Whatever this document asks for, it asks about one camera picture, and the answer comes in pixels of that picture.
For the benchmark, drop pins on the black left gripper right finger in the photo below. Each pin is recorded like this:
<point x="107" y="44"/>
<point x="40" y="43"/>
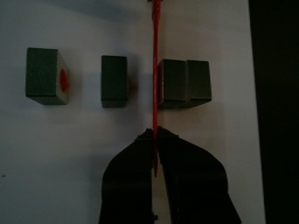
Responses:
<point x="194" y="189"/>

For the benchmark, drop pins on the black sushi roll slice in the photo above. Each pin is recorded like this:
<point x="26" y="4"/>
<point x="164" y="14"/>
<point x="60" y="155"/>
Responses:
<point x="114" y="80"/>
<point x="172" y="83"/>

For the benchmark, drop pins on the sushi piece red centre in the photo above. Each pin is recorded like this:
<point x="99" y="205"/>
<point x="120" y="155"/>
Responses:
<point x="40" y="73"/>

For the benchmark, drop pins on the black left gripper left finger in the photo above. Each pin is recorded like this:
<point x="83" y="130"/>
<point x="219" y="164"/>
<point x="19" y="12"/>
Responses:
<point x="128" y="189"/>

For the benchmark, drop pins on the sushi piece green centre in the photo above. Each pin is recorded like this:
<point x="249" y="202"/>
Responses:
<point x="199" y="81"/>

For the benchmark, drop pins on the red plastic toy knife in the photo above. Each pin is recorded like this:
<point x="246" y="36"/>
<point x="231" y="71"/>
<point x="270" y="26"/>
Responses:
<point x="155" y="87"/>

